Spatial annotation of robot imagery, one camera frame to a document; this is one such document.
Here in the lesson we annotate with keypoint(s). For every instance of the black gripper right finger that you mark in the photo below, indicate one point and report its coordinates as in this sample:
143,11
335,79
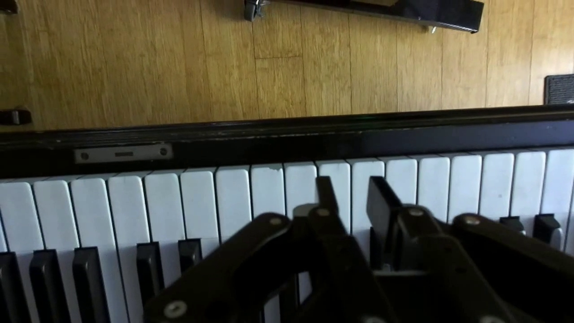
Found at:
443,257

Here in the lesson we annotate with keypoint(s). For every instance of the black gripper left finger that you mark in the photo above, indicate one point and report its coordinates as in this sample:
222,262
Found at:
324,257

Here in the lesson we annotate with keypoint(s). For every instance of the dark grey box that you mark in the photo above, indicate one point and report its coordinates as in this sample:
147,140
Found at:
561,90

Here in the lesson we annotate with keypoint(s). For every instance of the black and white piano keyboard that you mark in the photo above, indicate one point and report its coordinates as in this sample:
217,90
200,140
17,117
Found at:
240,135

